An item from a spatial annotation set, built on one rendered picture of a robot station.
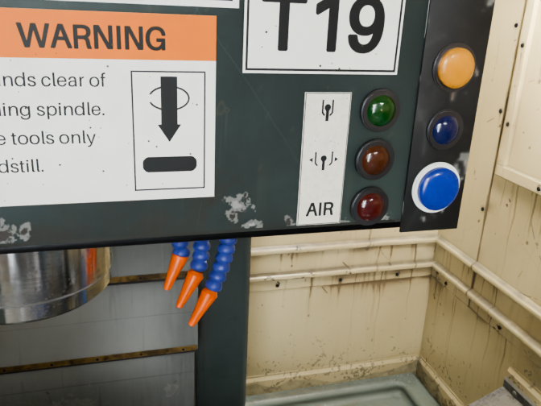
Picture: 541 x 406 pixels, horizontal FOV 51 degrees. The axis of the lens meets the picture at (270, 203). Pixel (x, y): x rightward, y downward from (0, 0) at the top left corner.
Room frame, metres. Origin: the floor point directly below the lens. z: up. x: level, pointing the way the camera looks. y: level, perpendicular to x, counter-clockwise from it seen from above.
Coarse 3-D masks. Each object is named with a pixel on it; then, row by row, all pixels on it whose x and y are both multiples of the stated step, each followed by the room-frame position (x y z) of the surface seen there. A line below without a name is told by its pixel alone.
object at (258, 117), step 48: (0, 0) 0.30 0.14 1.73; (48, 0) 0.30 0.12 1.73; (240, 0) 0.33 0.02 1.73; (240, 48) 0.33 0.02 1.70; (240, 96) 0.33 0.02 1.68; (288, 96) 0.34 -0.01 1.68; (240, 144) 0.33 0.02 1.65; (288, 144) 0.34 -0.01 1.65; (240, 192) 0.33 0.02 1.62; (288, 192) 0.34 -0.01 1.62; (0, 240) 0.29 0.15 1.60; (48, 240) 0.30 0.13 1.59; (96, 240) 0.31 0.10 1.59; (144, 240) 0.32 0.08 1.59; (192, 240) 0.33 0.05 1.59
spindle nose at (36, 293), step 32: (0, 256) 0.41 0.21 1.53; (32, 256) 0.42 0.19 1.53; (64, 256) 0.43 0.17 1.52; (96, 256) 0.46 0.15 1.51; (0, 288) 0.41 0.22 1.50; (32, 288) 0.41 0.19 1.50; (64, 288) 0.43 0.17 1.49; (96, 288) 0.46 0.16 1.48; (0, 320) 0.41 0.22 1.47; (32, 320) 0.41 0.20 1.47
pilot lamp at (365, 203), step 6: (366, 198) 0.35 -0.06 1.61; (372, 198) 0.35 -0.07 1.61; (378, 198) 0.35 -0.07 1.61; (360, 204) 0.35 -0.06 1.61; (366, 204) 0.35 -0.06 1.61; (372, 204) 0.35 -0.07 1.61; (378, 204) 0.35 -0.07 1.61; (360, 210) 0.35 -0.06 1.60; (366, 210) 0.35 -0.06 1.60; (372, 210) 0.35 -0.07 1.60; (378, 210) 0.35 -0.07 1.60; (360, 216) 0.35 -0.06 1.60; (366, 216) 0.35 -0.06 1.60; (372, 216) 0.35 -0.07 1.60; (378, 216) 0.36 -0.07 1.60
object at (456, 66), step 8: (456, 48) 0.37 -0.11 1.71; (464, 48) 0.37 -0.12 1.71; (448, 56) 0.36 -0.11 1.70; (456, 56) 0.36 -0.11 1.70; (464, 56) 0.36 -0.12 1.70; (472, 56) 0.37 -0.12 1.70; (440, 64) 0.36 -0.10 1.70; (448, 64) 0.36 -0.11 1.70; (456, 64) 0.36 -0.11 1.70; (464, 64) 0.36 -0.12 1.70; (472, 64) 0.37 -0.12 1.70; (440, 72) 0.36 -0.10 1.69; (448, 72) 0.36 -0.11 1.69; (456, 72) 0.36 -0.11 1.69; (464, 72) 0.36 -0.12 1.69; (472, 72) 0.37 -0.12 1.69; (440, 80) 0.36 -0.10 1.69; (448, 80) 0.36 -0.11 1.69; (456, 80) 0.36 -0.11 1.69; (464, 80) 0.37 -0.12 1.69
